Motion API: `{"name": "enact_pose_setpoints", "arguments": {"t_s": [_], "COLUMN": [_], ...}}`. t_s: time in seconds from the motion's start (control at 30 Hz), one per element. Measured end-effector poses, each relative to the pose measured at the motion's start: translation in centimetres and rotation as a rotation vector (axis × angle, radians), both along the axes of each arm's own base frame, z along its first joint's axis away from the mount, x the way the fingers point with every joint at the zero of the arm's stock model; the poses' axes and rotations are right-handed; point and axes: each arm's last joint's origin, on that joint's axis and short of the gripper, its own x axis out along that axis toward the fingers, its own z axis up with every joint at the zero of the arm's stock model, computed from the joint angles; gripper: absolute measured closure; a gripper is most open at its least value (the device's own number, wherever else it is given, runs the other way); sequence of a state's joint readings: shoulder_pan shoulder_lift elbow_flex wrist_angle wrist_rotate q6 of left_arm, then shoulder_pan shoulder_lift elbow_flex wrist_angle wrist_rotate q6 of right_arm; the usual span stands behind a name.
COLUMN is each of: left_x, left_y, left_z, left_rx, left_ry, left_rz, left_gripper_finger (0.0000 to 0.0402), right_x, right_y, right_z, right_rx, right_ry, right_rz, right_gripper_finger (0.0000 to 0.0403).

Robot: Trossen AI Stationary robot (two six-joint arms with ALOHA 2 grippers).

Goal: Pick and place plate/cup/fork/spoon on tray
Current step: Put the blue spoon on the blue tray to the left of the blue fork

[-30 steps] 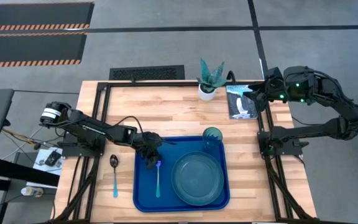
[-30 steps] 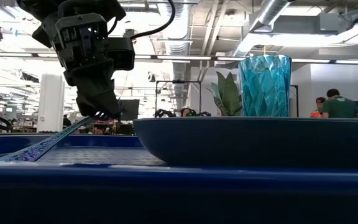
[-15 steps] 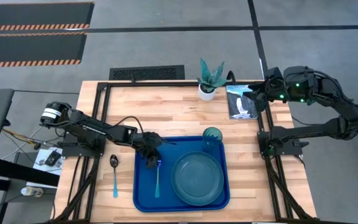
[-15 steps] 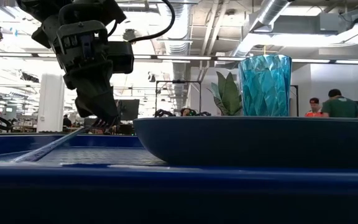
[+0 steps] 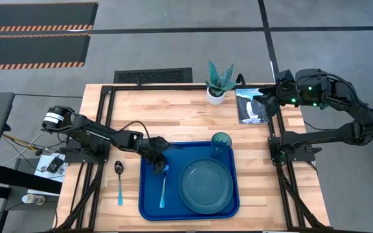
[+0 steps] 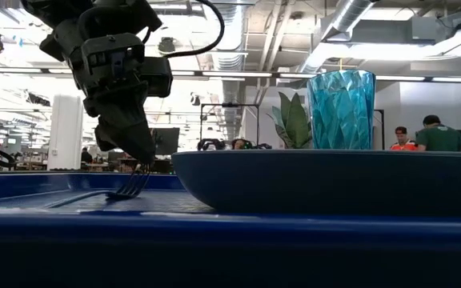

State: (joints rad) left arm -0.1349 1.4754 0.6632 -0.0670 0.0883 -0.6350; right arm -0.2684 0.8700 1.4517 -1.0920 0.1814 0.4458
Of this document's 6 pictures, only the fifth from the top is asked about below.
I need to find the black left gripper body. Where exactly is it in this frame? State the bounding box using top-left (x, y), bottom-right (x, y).
top-left (142, 135), bottom-right (173, 162)

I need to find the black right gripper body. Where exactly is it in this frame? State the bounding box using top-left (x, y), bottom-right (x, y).
top-left (272, 69), bottom-right (299, 106)

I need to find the iridescent fork with blue handle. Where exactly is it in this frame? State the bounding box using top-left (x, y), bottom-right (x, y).
top-left (159, 164), bottom-right (170, 209)

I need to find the teal translucent plastic cup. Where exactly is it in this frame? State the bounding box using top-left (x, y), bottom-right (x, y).
top-left (210, 131), bottom-right (233, 159)

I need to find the teal plastic plate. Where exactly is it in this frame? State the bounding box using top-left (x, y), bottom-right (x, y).
top-left (178, 157), bottom-right (234, 215)

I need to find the blue plastic tray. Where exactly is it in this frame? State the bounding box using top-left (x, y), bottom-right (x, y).
top-left (137, 140), bottom-right (241, 222)

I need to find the book with waterfall cover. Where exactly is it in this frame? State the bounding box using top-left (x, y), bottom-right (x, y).
top-left (234, 87), bottom-right (270, 126)

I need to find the artificial plant in white pot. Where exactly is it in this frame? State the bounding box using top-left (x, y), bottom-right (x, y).
top-left (205, 60), bottom-right (238, 105)

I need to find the black floor vent grille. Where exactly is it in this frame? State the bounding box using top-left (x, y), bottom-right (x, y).
top-left (113, 67), bottom-right (194, 84)

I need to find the small black device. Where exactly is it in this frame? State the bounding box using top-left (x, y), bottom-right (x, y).
top-left (46, 156), bottom-right (64, 173)

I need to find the white paper sheet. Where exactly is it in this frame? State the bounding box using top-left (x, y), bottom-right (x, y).
top-left (33, 153), bottom-right (67, 179)

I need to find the clear plastic water bottle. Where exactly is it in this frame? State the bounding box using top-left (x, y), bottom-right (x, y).
top-left (21, 193), bottom-right (47, 206)

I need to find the black low shelf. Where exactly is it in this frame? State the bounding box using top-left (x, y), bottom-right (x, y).
top-left (0, 158), bottom-right (63, 195)

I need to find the black mat with hazard stripes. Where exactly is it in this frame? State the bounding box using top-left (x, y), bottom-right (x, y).
top-left (0, 1), bottom-right (99, 33)
top-left (0, 33), bottom-right (92, 71)

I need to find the iridescent spoon with blue handle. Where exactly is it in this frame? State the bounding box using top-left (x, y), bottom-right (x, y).
top-left (113, 160), bottom-right (125, 207)

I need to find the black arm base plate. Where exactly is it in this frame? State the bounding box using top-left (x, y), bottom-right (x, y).
top-left (63, 137), bottom-right (111, 164)
top-left (268, 135), bottom-right (317, 162)

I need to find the black aluminium table frame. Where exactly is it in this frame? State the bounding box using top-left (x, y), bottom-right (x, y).
top-left (55, 83), bottom-right (328, 232)

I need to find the white cable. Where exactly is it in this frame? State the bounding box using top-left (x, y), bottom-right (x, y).
top-left (1, 131), bottom-right (67, 166)

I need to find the yellow cable bundle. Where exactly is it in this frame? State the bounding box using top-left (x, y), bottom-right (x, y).
top-left (1, 132), bottom-right (42, 155)

